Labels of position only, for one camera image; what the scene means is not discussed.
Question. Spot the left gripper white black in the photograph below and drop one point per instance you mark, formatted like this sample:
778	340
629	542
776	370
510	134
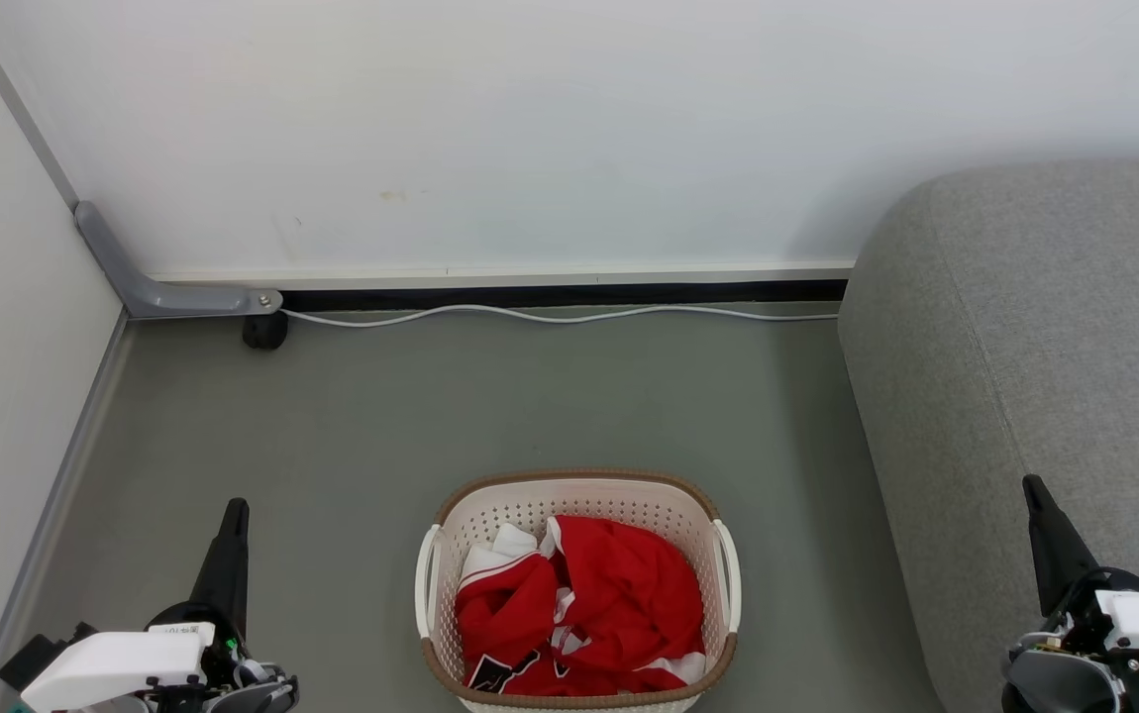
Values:
114	663

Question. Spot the red and white jersey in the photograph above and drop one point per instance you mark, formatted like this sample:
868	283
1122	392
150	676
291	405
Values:
619	594

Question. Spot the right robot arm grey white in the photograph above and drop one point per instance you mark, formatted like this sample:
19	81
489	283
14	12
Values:
1055	683

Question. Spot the grey fabric sofa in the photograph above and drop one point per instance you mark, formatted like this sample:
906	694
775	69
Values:
1025	347

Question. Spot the black caster wheel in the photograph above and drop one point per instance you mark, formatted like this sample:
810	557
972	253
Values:
264	332

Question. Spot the grey metal partition foot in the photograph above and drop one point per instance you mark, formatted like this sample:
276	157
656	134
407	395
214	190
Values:
183	299

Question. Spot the white laundry basket brown rim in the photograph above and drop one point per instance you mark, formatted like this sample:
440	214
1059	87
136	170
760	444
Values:
530	505

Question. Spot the grey partition bottom rail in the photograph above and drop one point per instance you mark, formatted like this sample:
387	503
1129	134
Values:
59	495

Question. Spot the white partition bottom rail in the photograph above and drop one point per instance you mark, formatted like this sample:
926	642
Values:
530	277

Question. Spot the grey partition corner post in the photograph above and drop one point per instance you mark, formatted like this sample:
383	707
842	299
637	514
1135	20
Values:
23	109

